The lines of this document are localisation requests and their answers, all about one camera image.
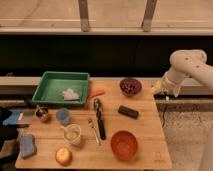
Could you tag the metal window post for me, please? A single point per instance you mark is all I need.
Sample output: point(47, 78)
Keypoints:
point(84, 15)
point(148, 15)

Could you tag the small metal pot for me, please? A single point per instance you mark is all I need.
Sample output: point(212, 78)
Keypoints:
point(42, 113)

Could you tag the orange plastic bowl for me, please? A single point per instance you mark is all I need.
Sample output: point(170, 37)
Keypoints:
point(124, 145)

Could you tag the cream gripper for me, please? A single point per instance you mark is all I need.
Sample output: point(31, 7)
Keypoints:
point(157, 88)

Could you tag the blue plastic cup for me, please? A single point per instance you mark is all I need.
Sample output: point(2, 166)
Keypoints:
point(63, 116)

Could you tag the left metal window post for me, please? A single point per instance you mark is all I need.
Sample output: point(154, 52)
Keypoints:
point(84, 15)

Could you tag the clear measuring cup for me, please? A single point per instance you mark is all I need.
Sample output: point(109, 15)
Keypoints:
point(72, 133)

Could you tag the round bread roll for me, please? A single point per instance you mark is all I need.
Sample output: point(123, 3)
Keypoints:
point(63, 156)

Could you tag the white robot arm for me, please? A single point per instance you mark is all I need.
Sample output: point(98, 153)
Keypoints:
point(184, 64)

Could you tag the green plastic tray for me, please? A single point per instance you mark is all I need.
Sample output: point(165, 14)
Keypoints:
point(53, 84)

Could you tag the metal fork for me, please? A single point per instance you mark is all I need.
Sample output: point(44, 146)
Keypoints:
point(91, 125)

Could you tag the black rectangular block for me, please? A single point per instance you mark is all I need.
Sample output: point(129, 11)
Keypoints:
point(128, 112)

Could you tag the blue cloth at left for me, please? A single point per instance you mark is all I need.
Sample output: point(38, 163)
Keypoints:
point(14, 118)

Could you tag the white crumpled cloth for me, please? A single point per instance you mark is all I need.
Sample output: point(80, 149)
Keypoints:
point(70, 94)

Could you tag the right metal window post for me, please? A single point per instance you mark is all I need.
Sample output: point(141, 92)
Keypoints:
point(148, 15)

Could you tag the blue sponge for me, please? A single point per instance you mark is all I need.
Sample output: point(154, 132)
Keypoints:
point(27, 146)

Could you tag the dark purple bowl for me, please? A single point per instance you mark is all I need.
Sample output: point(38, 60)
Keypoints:
point(130, 86)

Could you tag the orange carrot toy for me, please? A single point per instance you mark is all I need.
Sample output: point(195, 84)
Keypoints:
point(95, 94)

